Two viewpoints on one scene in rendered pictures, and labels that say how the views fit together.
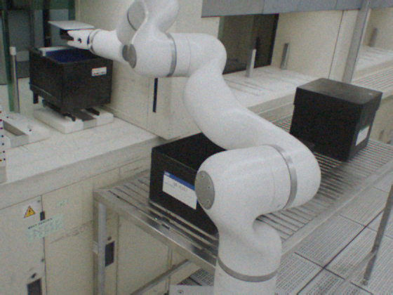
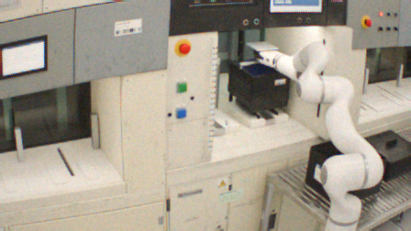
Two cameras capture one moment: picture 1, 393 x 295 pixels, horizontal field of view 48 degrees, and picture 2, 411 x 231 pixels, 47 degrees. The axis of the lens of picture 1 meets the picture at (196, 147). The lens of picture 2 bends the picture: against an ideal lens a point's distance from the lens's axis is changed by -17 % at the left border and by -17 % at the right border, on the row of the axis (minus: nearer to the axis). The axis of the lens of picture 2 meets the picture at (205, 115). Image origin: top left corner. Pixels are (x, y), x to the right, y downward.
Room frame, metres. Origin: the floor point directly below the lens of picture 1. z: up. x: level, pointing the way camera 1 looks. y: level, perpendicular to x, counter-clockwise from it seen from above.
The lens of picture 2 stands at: (-0.82, -0.20, 1.92)
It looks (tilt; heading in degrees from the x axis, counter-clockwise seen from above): 23 degrees down; 22
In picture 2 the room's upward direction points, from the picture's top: 2 degrees clockwise
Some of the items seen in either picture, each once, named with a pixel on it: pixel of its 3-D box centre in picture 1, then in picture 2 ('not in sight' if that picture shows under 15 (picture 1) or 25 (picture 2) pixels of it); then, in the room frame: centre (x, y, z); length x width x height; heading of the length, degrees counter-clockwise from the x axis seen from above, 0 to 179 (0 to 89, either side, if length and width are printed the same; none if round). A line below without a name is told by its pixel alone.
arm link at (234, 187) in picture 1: (242, 211); (342, 188); (0.68, -0.09, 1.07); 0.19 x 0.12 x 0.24; 121
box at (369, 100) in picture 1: (333, 116); not in sight; (1.85, -0.59, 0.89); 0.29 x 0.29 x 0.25; 55
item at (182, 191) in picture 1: (210, 177); (347, 170); (1.23, -0.05, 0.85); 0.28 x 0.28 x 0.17; 49
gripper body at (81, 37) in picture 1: (88, 38); (273, 59); (1.48, 0.40, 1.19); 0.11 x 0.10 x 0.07; 52
